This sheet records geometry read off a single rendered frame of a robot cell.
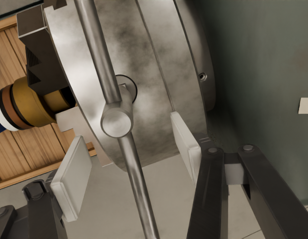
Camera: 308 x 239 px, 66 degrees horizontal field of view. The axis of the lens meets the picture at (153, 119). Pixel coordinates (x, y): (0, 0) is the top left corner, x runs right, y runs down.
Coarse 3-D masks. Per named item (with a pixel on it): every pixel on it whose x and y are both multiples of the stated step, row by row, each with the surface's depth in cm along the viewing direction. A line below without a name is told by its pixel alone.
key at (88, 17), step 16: (80, 0) 14; (80, 16) 14; (96, 16) 15; (96, 32) 15; (96, 48) 15; (96, 64) 16; (112, 80) 16; (112, 96) 16; (128, 144) 18; (128, 160) 18; (144, 192) 19; (144, 208) 19; (144, 224) 19
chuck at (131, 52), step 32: (96, 0) 23; (128, 0) 22; (64, 32) 22; (128, 32) 22; (64, 64) 22; (128, 64) 23; (96, 96) 23; (160, 96) 24; (96, 128) 25; (160, 128) 26; (160, 160) 34
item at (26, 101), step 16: (16, 80) 36; (0, 96) 35; (16, 96) 34; (32, 96) 34; (48, 96) 35; (64, 96) 36; (16, 112) 35; (32, 112) 35; (48, 112) 35; (16, 128) 37
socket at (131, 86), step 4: (116, 76) 23; (120, 76) 23; (124, 76) 23; (120, 80) 23; (124, 80) 23; (128, 80) 23; (132, 80) 24; (128, 84) 23; (132, 84) 23; (128, 88) 23; (132, 88) 24; (136, 88) 24; (132, 92) 24; (136, 92) 24; (132, 96) 24; (132, 100) 24
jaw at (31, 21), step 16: (48, 0) 24; (64, 0) 24; (16, 16) 26; (32, 16) 26; (32, 32) 25; (48, 32) 26; (32, 48) 27; (48, 48) 28; (32, 64) 29; (48, 64) 30; (32, 80) 32; (48, 80) 32; (64, 80) 33
